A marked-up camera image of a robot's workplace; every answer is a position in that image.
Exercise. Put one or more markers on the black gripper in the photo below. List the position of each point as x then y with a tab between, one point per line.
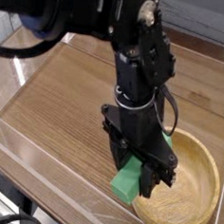
142	127

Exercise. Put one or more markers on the green rectangular block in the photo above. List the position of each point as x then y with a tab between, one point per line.
125	184

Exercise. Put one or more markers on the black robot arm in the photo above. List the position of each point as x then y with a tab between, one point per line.
144	63

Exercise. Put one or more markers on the brown wooden bowl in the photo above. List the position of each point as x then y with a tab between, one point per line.
192	199

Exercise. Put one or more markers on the clear acrylic enclosure wall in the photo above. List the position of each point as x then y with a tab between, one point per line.
52	145

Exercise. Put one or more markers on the grey metal frame part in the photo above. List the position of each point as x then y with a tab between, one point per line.
13	202

